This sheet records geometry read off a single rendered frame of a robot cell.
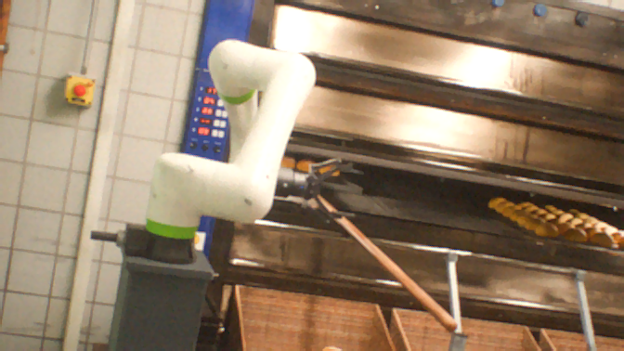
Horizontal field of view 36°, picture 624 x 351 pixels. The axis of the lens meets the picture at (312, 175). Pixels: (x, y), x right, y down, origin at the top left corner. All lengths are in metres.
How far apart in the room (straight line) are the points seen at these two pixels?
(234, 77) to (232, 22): 0.86
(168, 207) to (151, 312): 0.25
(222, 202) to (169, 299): 0.26
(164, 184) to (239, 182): 0.18
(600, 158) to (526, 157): 0.31
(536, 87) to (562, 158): 0.30
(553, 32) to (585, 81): 0.23
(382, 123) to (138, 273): 1.50
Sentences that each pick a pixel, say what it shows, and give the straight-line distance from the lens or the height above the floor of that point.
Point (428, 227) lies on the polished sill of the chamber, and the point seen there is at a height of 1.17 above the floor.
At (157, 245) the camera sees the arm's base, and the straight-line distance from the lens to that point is 2.32.
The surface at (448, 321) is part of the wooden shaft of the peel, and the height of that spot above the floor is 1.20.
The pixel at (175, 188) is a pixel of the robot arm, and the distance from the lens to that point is 2.28.
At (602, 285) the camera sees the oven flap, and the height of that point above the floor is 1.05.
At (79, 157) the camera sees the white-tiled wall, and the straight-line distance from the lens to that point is 3.45.
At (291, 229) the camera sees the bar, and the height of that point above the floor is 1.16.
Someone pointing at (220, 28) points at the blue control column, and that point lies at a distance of 3.39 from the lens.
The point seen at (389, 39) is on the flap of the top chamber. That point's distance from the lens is 3.54.
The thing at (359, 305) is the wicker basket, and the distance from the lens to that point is 3.66.
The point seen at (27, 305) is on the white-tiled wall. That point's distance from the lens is 3.58.
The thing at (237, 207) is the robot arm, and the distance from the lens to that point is 2.25.
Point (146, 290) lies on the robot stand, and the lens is 2.31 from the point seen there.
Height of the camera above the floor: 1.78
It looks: 8 degrees down
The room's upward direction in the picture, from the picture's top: 11 degrees clockwise
